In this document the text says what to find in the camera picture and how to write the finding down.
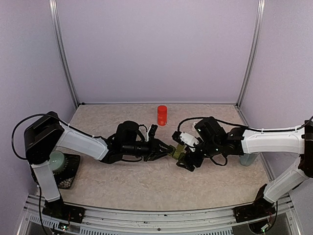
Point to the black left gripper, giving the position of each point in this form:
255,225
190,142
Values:
154,153

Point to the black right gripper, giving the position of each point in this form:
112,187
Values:
186,159

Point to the green pill organizer box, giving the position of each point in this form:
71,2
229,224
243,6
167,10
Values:
177,152

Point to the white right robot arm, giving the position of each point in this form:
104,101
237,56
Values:
243,141

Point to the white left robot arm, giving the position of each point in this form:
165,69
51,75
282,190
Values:
49,132

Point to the red cylindrical can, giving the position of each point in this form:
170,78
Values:
162,115

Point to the light blue mug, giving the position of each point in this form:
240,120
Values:
247,159

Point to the black square tray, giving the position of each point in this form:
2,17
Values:
65,172

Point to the green ceramic bowl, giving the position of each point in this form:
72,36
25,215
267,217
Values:
57,161

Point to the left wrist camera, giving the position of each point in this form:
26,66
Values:
150,134

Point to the front aluminium rail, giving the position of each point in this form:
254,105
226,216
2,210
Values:
101,221

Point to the right aluminium frame post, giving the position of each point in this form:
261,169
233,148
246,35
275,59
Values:
252,52

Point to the aluminium frame post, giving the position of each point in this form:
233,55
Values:
252,52
62,52

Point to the left aluminium frame post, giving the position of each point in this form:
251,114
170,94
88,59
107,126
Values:
62,52

